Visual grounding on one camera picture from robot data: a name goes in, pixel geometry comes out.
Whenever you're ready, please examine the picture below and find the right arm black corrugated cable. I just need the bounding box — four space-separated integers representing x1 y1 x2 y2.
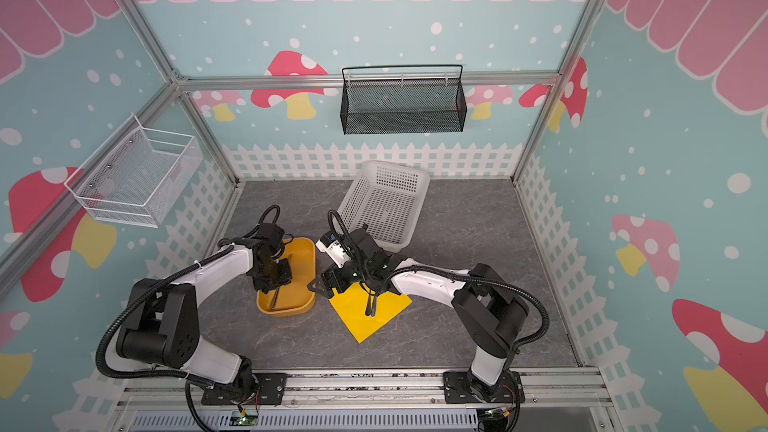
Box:
326 209 551 349

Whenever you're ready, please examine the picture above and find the white wire wall basket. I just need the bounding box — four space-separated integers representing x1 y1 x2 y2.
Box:
64 115 203 228

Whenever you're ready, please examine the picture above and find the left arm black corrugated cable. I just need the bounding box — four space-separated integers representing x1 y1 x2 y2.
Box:
95 203 295 380

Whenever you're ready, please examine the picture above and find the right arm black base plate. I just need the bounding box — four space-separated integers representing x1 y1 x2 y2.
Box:
443 370 525 405

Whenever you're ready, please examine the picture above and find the black wire mesh wall basket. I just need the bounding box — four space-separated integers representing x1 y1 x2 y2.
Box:
340 64 468 135

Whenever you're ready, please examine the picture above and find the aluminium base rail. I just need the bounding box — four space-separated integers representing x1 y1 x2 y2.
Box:
116 367 613 412

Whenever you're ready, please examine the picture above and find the yellow plastic utensil tray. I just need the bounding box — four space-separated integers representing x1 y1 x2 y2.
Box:
257 237 316 318

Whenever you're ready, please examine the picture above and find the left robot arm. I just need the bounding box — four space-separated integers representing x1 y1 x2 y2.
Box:
97 223 291 395

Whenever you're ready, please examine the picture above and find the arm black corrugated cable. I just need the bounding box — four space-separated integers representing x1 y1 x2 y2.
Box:
95 203 295 380
326 209 551 349

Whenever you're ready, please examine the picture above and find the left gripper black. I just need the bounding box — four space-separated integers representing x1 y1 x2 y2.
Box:
252 257 293 292

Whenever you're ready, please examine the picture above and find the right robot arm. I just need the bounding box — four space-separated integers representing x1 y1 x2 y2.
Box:
308 228 533 390

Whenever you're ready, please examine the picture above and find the white perforated plastic basket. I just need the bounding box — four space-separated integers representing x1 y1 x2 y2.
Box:
338 161 430 253

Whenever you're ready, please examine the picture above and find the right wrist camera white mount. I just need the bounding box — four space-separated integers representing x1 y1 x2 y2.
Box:
315 232 350 268

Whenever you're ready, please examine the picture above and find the white vented cable duct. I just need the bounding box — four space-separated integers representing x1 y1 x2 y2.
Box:
128 410 481 432

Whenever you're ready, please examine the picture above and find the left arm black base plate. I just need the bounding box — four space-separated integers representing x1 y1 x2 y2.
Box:
202 373 288 406

